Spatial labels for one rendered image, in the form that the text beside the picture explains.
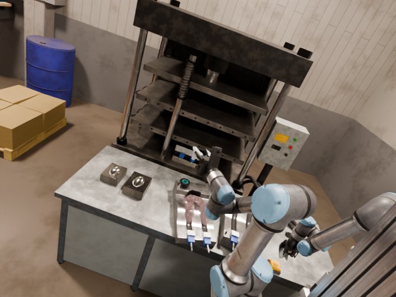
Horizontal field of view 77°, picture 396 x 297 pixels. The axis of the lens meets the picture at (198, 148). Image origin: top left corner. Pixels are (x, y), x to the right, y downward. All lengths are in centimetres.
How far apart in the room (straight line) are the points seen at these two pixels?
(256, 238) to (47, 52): 391
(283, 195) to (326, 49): 400
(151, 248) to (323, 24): 394
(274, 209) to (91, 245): 160
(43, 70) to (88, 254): 296
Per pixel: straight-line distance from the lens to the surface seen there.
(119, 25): 456
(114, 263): 217
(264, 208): 80
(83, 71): 491
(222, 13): 429
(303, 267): 205
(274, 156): 236
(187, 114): 217
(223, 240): 174
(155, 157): 235
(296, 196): 83
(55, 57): 433
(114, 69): 469
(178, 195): 187
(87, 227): 200
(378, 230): 90
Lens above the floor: 206
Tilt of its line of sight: 28 degrees down
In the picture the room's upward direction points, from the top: 21 degrees clockwise
